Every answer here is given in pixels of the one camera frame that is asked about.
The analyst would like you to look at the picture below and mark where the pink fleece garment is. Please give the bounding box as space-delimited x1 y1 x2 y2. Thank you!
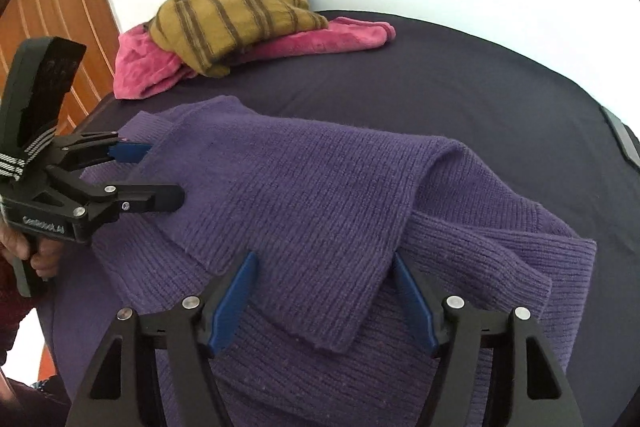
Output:
112 16 396 101

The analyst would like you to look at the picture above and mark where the wooden door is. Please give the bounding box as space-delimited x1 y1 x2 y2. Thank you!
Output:
1 0 119 134

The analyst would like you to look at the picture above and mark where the purple knit sweater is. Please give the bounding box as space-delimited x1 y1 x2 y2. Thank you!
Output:
42 96 597 426

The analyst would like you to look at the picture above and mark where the mustard brown striped garment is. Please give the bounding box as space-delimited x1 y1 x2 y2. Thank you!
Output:
146 0 329 78

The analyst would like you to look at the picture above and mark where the person's left hand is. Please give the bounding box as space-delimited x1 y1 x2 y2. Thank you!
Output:
0 223 63 279

